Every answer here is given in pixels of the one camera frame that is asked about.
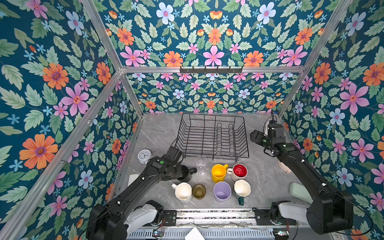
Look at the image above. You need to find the mint green case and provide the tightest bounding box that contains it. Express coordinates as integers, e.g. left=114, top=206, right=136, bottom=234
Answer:
left=289, top=183, right=313, bottom=204

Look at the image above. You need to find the yellow mug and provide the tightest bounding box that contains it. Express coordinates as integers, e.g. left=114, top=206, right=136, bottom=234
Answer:
left=211, top=164, right=229, bottom=184

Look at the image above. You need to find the black mug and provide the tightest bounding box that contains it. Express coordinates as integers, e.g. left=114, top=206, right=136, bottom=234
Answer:
left=177, top=165, right=198, bottom=183

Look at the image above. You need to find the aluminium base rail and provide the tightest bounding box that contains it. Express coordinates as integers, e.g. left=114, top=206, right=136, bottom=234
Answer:
left=163, top=208, right=290, bottom=227

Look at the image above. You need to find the white faceted mug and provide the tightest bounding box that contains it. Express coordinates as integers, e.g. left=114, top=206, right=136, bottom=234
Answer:
left=172, top=183, right=193, bottom=203

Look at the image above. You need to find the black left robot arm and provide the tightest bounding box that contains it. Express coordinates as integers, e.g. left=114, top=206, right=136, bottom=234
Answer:
left=86, top=146, right=183, bottom=240

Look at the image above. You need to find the black wall hook rail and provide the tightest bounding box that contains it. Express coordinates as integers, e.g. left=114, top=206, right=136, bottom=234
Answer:
left=179, top=66, right=243, bottom=75

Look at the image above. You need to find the white remote control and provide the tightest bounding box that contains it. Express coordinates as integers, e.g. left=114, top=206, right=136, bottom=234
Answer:
left=128, top=174, right=140, bottom=187

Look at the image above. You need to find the olive green glass cup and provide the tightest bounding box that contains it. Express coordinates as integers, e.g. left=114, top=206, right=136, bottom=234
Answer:
left=192, top=184, right=206, bottom=200

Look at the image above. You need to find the black wire dish rack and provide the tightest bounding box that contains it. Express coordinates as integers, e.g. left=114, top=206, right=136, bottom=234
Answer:
left=173, top=113, right=250, bottom=162

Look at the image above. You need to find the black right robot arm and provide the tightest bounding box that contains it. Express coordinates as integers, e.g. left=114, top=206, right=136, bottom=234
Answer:
left=250, top=121, right=354, bottom=235

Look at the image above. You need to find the white green mug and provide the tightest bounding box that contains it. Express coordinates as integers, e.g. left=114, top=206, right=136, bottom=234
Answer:
left=234, top=180, right=251, bottom=206

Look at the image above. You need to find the beige round plate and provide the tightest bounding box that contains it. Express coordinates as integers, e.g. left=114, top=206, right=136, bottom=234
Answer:
left=278, top=160, right=292, bottom=174

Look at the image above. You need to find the clear glass cup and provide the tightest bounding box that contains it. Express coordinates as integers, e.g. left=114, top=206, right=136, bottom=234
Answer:
left=195, top=156, right=208, bottom=176

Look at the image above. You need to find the white alarm clock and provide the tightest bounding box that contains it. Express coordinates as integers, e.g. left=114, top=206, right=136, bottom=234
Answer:
left=138, top=149, right=153, bottom=165

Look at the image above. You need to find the red white mug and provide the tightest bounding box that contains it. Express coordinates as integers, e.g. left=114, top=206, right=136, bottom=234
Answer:
left=227, top=164, right=248, bottom=182

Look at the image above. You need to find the lavender cup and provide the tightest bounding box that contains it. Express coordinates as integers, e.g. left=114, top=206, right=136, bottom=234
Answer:
left=214, top=182, right=232, bottom=203

